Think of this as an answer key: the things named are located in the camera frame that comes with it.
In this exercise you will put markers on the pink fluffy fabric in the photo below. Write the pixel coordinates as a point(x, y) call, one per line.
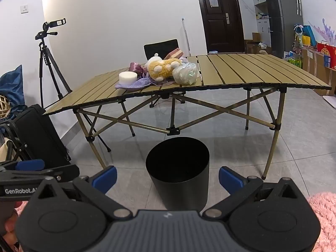
point(324, 220)

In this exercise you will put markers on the pink sponge block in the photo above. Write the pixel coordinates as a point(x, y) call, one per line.
point(174, 53)

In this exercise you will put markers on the purple cloth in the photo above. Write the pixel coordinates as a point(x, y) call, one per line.
point(139, 84)

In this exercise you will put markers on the white wall switch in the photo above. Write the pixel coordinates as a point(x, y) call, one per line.
point(24, 9)

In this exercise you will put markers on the small cardboard box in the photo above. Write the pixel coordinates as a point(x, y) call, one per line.
point(256, 36)

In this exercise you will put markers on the wicker basket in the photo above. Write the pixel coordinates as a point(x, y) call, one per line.
point(4, 106)

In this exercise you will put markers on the black camera on tripod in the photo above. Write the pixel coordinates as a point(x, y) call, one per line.
point(53, 23)

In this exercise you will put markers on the green bag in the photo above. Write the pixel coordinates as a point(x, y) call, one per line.
point(295, 63)

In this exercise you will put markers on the white foam cylinder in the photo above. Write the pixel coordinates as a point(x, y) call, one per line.
point(128, 80)

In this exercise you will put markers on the black tripod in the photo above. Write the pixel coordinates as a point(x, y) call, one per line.
point(43, 57)

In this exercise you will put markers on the yellow gift bag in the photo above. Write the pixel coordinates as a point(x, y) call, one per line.
point(305, 40)

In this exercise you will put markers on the black round trash bin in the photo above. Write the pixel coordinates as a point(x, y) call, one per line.
point(181, 189)

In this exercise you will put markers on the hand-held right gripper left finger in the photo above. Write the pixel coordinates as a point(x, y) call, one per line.
point(106, 177)

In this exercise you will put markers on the red gift box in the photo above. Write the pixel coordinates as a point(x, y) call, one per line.
point(326, 55)

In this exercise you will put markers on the blue gift bag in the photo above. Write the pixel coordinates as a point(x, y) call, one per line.
point(312, 35)

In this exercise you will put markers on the black folding chair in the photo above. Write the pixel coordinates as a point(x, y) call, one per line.
point(160, 48)

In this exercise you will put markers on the dark brown door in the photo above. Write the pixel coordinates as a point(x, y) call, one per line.
point(220, 31)

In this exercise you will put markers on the large taped cardboard box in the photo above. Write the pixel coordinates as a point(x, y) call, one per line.
point(320, 78)

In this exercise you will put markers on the person's left hand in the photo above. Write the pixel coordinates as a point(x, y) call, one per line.
point(9, 224)

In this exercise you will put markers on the purple wall decal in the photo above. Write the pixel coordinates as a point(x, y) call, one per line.
point(325, 31)

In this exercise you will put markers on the black suitcase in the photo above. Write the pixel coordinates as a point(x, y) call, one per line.
point(39, 131)

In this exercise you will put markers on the white bathroom scale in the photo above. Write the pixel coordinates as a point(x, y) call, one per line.
point(330, 102)

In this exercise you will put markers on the pink satin cloth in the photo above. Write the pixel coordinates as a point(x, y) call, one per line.
point(136, 68)

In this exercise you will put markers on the tan folding camping table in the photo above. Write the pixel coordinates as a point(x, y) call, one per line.
point(236, 68)

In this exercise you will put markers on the yellow white plush toy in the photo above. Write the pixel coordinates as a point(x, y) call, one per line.
point(160, 71)

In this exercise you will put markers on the tan plush toy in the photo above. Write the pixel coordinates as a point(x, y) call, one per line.
point(262, 51)

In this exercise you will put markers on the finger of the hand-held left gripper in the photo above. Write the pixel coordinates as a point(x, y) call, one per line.
point(65, 172)
point(30, 164)

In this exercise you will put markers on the grey refrigerator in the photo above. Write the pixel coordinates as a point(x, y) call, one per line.
point(283, 31)

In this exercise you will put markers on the clear plastic bag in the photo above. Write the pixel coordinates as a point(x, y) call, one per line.
point(185, 74)

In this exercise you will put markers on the white base cabinet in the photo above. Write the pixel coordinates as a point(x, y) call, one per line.
point(263, 31)

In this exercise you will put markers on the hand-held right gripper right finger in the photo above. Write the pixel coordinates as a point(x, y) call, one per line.
point(231, 178)

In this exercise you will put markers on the white paper notice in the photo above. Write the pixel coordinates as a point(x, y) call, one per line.
point(214, 1)

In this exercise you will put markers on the open cardboard box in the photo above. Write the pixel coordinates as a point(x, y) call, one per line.
point(253, 47)

